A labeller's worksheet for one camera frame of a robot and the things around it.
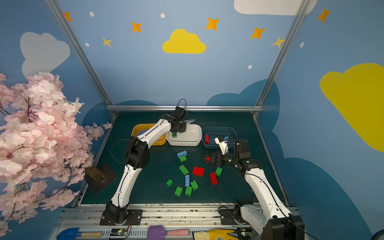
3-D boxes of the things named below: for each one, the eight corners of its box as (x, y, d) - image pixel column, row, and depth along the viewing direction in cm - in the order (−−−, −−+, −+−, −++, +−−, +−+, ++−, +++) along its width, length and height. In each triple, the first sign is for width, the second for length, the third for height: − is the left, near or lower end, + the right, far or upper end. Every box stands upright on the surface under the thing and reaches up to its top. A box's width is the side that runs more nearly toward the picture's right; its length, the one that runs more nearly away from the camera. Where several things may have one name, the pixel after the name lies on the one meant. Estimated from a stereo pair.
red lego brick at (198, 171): (191, 174, 90) (191, 172, 88) (193, 167, 93) (193, 165, 91) (203, 177, 89) (203, 175, 87) (204, 170, 92) (205, 168, 90)
